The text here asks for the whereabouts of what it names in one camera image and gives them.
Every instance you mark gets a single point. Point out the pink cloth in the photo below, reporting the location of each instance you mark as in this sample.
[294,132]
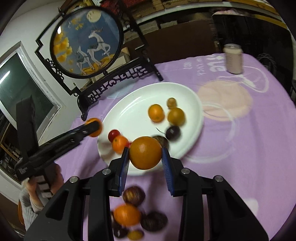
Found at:
[223,12]

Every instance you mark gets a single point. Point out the dark purple plum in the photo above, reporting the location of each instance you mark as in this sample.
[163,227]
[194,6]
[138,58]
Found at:
[173,132]

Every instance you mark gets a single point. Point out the black flat monitor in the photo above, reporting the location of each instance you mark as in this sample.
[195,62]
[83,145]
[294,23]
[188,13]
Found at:
[254,32]

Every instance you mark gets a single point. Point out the white oval plate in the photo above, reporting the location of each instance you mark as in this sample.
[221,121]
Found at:
[136,104]

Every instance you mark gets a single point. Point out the round deer picture screen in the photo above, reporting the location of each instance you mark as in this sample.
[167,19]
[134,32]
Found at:
[108,30]

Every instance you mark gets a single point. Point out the pale drink can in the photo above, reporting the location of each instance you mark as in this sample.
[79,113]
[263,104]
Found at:
[233,60]

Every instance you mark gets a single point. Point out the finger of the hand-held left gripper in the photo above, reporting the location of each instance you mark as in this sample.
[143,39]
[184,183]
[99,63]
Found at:
[69,142]

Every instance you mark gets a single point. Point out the purple printed tablecloth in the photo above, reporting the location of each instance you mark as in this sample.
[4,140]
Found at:
[231,150]

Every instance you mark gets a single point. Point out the stack of dark red boxes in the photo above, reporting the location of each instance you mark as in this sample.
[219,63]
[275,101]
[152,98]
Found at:
[113,4]

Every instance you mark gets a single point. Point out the tan longan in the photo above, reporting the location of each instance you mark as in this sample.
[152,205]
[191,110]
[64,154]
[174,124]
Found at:
[134,235]
[172,102]

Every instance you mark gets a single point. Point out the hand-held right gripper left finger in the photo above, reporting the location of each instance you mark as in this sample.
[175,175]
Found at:
[123,172]

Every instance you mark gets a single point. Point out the smooth round orange fruit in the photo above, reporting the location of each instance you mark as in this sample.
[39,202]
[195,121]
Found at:
[145,153]

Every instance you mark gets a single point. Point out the red cherry tomato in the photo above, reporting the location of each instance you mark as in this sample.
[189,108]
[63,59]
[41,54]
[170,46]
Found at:
[114,135]

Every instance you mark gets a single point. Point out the small tangerine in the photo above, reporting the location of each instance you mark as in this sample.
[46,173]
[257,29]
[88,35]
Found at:
[119,144]
[94,135]
[156,112]

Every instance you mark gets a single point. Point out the dark purple round fruit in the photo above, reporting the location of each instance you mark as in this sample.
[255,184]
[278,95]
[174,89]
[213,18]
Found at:
[119,231]

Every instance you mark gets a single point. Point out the person's left forearm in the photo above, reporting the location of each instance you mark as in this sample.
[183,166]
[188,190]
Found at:
[30,215]

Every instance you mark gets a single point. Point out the person's left hand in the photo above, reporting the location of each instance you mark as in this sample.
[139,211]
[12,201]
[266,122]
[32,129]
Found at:
[59,182]

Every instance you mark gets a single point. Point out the large tangerine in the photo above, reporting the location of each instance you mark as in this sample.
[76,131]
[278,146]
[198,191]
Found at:
[126,215]

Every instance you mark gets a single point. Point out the brown cardboard box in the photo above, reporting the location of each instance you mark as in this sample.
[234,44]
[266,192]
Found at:
[180,41]

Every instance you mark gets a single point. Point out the yellow plum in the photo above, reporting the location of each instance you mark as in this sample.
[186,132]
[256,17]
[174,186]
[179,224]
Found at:
[176,116]

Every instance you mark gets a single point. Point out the dark brown water chestnut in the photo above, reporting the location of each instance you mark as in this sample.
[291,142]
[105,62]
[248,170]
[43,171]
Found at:
[154,221]
[163,139]

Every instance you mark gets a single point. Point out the small brown water chestnut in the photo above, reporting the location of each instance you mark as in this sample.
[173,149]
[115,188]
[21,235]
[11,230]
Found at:
[133,196]

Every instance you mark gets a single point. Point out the white framed window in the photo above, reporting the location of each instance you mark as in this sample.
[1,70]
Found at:
[20,88]

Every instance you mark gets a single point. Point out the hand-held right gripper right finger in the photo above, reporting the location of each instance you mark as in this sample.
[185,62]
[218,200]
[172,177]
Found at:
[167,172]

